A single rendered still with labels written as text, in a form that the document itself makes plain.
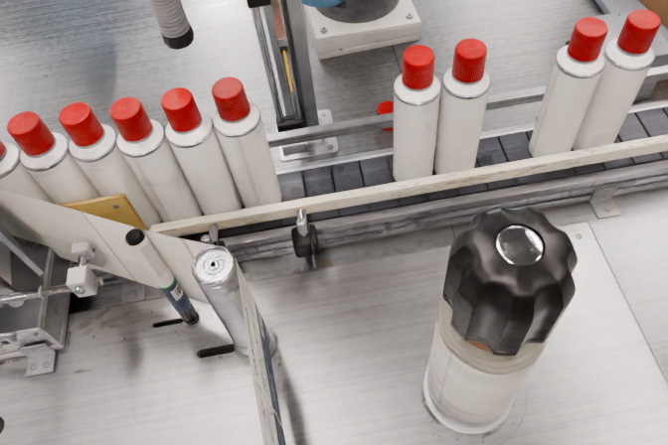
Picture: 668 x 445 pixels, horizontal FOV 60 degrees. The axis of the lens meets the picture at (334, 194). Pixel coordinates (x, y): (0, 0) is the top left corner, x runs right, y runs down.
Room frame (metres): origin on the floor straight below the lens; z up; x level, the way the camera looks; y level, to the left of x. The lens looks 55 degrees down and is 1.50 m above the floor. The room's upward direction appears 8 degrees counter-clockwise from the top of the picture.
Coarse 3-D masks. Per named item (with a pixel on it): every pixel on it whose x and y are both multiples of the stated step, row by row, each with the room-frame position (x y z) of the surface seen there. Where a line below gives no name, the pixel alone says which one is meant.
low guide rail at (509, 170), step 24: (624, 144) 0.43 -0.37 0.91; (648, 144) 0.42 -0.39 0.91; (480, 168) 0.42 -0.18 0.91; (504, 168) 0.41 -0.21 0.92; (528, 168) 0.41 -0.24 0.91; (552, 168) 0.41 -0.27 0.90; (360, 192) 0.41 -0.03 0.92; (384, 192) 0.40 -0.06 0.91; (408, 192) 0.41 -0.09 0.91; (216, 216) 0.40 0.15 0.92; (240, 216) 0.40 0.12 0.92; (264, 216) 0.40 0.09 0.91; (288, 216) 0.40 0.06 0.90
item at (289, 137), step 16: (656, 80) 0.49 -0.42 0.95; (496, 96) 0.49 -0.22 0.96; (512, 96) 0.49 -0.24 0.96; (528, 96) 0.48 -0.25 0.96; (304, 128) 0.48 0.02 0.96; (320, 128) 0.48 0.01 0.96; (336, 128) 0.47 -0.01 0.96; (352, 128) 0.47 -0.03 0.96; (368, 128) 0.48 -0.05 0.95; (272, 144) 0.47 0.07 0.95; (288, 144) 0.47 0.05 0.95
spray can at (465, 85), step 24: (456, 48) 0.45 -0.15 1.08; (480, 48) 0.45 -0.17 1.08; (456, 72) 0.44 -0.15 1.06; (480, 72) 0.44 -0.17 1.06; (456, 96) 0.43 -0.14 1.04; (480, 96) 0.43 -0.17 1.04; (456, 120) 0.43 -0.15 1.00; (480, 120) 0.43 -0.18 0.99; (456, 144) 0.43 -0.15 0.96; (456, 168) 0.42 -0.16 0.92
